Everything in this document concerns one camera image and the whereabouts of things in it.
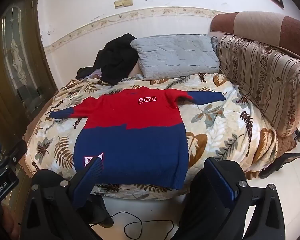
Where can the wooden door with glass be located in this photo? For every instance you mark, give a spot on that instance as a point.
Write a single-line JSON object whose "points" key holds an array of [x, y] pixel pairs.
{"points": [[12, 62]]}

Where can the striped sofa back cushion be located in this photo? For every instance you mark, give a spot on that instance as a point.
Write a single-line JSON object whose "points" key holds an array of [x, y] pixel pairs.
{"points": [[267, 80]]}

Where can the dark shoe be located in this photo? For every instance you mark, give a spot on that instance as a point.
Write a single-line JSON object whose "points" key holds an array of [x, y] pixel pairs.
{"points": [[101, 210]]}

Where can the grey quilted pillow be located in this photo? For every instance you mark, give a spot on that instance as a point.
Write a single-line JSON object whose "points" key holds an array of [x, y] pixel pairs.
{"points": [[176, 56]]}

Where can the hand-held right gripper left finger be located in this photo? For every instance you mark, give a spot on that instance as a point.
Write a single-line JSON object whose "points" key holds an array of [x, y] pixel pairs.
{"points": [[86, 183]]}

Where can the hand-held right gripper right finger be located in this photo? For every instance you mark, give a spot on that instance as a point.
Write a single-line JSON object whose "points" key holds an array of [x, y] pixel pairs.
{"points": [[221, 178]]}

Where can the black clothing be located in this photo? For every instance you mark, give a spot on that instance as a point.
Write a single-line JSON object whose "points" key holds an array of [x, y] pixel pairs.
{"points": [[115, 60]]}

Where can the red and blue sweater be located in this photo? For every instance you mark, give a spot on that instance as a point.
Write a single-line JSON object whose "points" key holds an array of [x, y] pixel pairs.
{"points": [[130, 132]]}

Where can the leaf print blanket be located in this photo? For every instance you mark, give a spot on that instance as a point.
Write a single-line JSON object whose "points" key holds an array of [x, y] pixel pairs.
{"points": [[225, 132]]}

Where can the beige wall switch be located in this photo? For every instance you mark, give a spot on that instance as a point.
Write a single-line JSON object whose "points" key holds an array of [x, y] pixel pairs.
{"points": [[118, 4], [127, 2]]}

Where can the brown and beige sofa cover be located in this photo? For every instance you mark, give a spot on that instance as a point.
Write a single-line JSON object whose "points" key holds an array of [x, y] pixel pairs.
{"points": [[260, 26]]}

